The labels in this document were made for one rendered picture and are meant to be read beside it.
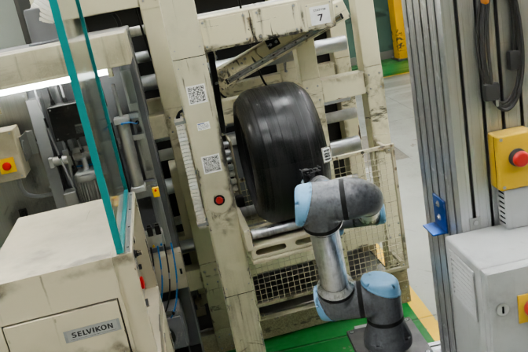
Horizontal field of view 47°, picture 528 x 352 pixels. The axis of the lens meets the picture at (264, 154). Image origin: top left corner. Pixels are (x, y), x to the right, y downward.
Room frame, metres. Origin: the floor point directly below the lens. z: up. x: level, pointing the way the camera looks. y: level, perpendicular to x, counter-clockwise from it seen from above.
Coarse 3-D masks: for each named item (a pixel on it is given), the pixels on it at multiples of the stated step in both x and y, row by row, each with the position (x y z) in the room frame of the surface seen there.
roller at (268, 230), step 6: (282, 222) 2.35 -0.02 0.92; (288, 222) 2.34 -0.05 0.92; (294, 222) 2.34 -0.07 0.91; (258, 228) 2.34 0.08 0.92; (264, 228) 2.33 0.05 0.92; (270, 228) 2.33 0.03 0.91; (276, 228) 2.33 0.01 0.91; (282, 228) 2.33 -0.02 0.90; (288, 228) 2.33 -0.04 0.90; (294, 228) 2.34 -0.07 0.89; (300, 228) 2.35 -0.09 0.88; (252, 234) 2.31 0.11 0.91; (258, 234) 2.32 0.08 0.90; (264, 234) 2.32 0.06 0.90; (270, 234) 2.33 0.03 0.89
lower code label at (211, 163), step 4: (204, 156) 2.37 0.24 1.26; (208, 156) 2.37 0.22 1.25; (212, 156) 2.38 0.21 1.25; (216, 156) 2.38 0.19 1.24; (204, 160) 2.37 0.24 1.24; (208, 160) 2.37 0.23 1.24; (212, 160) 2.37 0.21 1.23; (216, 160) 2.38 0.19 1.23; (220, 160) 2.38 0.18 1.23; (204, 164) 2.37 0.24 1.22; (208, 164) 2.37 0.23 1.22; (212, 164) 2.37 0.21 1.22; (216, 164) 2.38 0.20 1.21; (220, 164) 2.38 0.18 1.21; (204, 168) 2.37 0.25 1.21; (208, 168) 2.37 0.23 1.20; (212, 168) 2.37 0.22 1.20; (216, 168) 2.38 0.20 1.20; (220, 168) 2.38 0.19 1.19; (204, 172) 2.37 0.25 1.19; (208, 172) 2.37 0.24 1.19; (212, 172) 2.37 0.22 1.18
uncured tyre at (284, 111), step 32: (256, 96) 2.40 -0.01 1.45; (288, 96) 2.37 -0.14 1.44; (256, 128) 2.27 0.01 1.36; (288, 128) 2.26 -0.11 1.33; (320, 128) 2.29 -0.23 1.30; (256, 160) 2.24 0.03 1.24; (288, 160) 2.22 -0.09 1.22; (320, 160) 2.23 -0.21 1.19; (256, 192) 2.30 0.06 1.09; (288, 192) 2.22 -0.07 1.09
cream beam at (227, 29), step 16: (288, 0) 2.82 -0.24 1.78; (304, 0) 2.72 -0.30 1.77; (320, 0) 2.73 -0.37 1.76; (208, 16) 2.66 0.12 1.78; (224, 16) 2.66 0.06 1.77; (240, 16) 2.67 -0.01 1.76; (256, 16) 2.68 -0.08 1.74; (272, 16) 2.69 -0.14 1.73; (288, 16) 2.70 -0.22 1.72; (304, 16) 2.71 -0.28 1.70; (208, 32) 2.65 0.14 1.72; (224, 32) 2.66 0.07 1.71; (240, 32) 2.67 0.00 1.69; (256, 32) 2.68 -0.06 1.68; (272, 32) 2.69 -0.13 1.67; (288, 32) 2.70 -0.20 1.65; (208, 48) 2.65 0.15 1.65; (224, 48) 2.66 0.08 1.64
